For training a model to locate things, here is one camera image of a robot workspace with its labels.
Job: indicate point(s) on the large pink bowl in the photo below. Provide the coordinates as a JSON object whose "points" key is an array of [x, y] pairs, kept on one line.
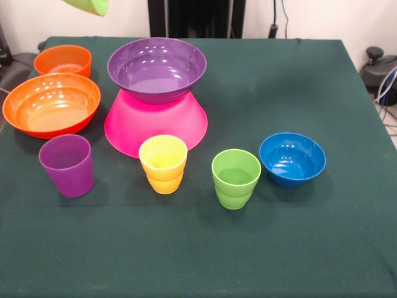
{"points": [[155, 124]]}

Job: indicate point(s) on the purple bowl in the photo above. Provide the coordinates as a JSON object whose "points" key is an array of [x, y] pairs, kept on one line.
{"points": [[155, 74]]}

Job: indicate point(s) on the large orange bowl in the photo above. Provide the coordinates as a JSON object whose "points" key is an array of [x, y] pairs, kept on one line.
{"points": [[49, 108]]}

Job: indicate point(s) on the green bowl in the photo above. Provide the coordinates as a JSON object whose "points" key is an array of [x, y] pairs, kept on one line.
{"points": [[93, 5]]}

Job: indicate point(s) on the yellow cup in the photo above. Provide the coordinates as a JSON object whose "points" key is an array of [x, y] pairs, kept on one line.
{"points": [[162, 183]]}

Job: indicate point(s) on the green cup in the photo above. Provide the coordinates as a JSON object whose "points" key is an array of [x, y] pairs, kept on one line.
{"points": [[234, 192]]}

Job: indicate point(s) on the blue bowl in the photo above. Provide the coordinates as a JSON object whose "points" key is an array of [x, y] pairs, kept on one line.
{"points": [[291, 161]]}

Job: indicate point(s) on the dark green tablecloth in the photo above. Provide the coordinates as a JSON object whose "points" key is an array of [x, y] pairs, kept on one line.
{"points": [[186, 248]]}

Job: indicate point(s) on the purple cup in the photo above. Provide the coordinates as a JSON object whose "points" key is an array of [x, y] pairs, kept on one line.
{"points": [[69, 177]]}

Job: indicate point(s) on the small orange bowl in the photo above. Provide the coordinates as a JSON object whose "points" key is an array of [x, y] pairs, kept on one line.
{"points": [[62, 59]]}

